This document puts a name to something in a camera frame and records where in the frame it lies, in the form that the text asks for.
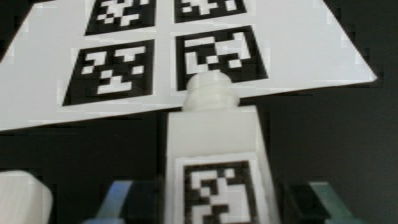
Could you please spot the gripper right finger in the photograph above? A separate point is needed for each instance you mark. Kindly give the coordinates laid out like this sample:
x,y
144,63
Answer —
x,y
340,214

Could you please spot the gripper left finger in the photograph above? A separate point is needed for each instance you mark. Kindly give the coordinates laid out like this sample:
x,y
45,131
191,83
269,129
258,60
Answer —
x,y
109,212

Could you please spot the white chair leg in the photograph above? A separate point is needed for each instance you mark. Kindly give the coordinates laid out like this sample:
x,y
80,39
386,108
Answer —
x,y
219,186

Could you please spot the white base tag plate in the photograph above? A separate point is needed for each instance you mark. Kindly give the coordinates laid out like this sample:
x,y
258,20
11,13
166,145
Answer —
x,y
105,54

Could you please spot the white chair back frame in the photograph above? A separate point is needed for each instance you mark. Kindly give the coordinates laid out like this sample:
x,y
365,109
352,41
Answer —
x,y
25,199

